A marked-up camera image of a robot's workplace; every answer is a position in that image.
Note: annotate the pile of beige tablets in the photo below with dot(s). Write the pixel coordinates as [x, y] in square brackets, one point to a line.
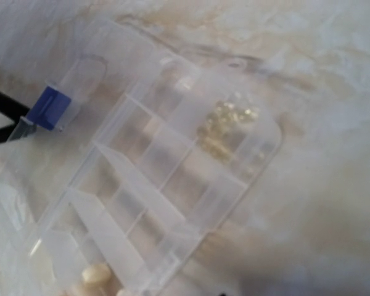
[97, 279]

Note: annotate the pile of clear yellow capsules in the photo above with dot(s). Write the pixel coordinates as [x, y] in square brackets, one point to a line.
[227, 118]

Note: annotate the clear plastic pill organizer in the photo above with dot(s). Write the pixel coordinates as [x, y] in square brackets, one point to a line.
[109, 169]

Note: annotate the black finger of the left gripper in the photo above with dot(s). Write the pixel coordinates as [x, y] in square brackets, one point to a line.
[13, 110]

